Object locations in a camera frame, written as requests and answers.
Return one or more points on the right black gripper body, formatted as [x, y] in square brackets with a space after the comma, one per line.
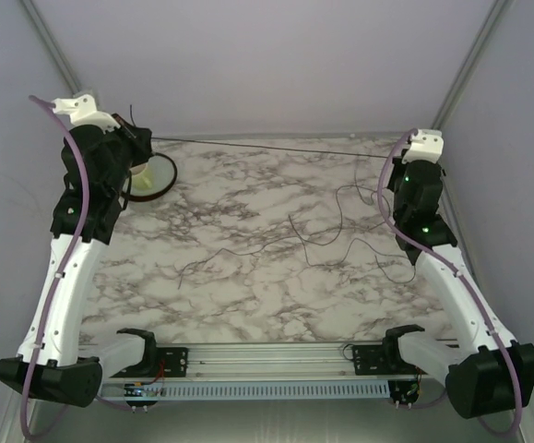
[398, 173]

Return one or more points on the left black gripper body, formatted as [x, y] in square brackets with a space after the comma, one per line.
[132, 149]

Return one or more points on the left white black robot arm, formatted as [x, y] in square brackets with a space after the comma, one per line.
[48, 366]

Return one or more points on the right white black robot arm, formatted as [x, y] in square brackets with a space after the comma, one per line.
[490, 370]

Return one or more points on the yellow-green mug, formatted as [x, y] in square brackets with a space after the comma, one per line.
[142, 176]

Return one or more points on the white plate with dark rim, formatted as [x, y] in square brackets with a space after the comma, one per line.
[164, 178]

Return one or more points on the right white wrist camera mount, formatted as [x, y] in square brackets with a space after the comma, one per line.
[424, 145]

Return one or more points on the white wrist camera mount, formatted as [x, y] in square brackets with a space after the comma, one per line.
[83, 110]
[424, 145]

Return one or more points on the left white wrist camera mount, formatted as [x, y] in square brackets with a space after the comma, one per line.
[83, 110]

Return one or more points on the left aluminium frame post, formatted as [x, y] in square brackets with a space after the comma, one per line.
[61, 63]

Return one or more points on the aluminium frame post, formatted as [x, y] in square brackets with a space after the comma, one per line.
[61, 63]
[471, 61]

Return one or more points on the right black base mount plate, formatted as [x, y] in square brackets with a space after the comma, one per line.
[369, 360]

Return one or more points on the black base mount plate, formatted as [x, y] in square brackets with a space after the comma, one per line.
[369, 360]
[173, 361]

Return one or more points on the right aluminium frame post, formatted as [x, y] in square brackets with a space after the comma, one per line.
[471, 61]

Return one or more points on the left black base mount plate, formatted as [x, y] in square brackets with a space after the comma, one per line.
[173, 361]

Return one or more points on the blue slotted cable duct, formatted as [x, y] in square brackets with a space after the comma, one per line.
[247, 391]

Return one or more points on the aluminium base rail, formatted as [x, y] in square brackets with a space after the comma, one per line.
[284, 361]

